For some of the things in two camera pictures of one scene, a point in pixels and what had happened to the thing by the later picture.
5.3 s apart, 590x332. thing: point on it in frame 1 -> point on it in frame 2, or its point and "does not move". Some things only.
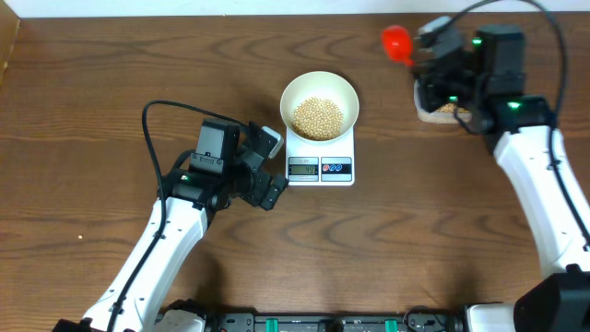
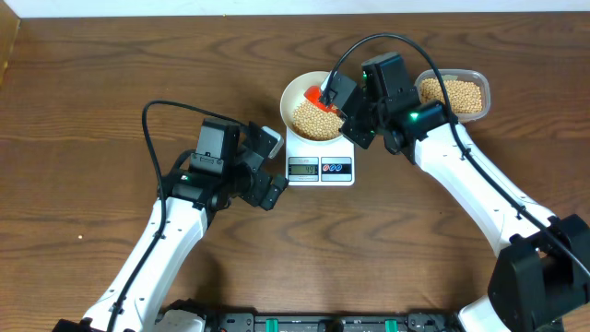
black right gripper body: (461, 87) -> (363, 129)
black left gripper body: (243, 183) does not move
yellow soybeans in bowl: (317, 119) does not move
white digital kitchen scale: (320, 163) does not move
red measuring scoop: (397, 44) -> (313, 93)
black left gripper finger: (277, 186) does not move
